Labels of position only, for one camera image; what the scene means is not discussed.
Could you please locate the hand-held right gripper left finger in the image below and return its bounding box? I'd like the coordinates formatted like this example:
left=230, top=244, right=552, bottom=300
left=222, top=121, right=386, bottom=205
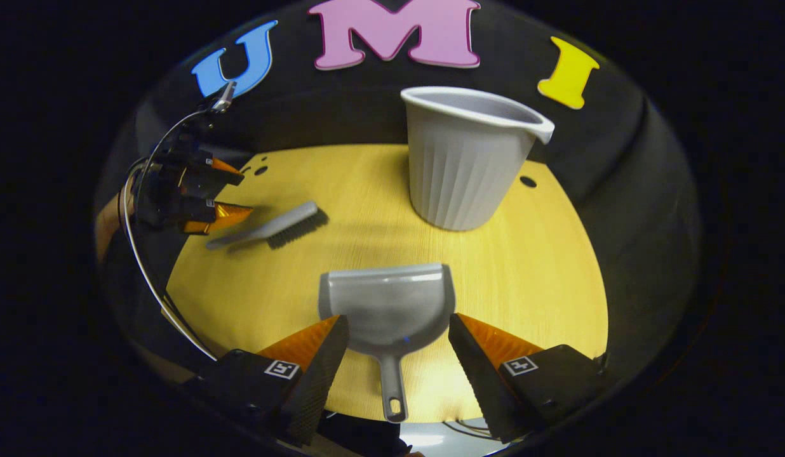
left=186, top=315, right=350, bottom=445

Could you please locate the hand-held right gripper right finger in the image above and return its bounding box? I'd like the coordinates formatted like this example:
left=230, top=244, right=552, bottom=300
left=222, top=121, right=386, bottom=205
left=448, top=313, right=606, bottom=444

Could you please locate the small grey broom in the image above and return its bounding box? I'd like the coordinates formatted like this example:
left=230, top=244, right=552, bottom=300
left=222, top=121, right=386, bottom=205
left=205, top=201, right=330, bottom=250

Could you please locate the grey plastic dustpan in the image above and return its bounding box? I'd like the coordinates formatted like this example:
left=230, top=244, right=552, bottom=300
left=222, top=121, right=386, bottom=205
left=318, top=263, right=457, bottom=423

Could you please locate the grey ribbed garbage bin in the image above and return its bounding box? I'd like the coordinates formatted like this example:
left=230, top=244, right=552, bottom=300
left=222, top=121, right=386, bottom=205
left=400, top=86, right=556, bottom=232

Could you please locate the thin dark cable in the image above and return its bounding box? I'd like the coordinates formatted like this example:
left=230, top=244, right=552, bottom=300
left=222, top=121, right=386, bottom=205
left=443, top=419, right=495, bottom=440

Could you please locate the white cable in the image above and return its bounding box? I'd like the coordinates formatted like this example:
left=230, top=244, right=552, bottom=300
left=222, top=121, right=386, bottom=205
left=117, top=81, right=238, bottom=361

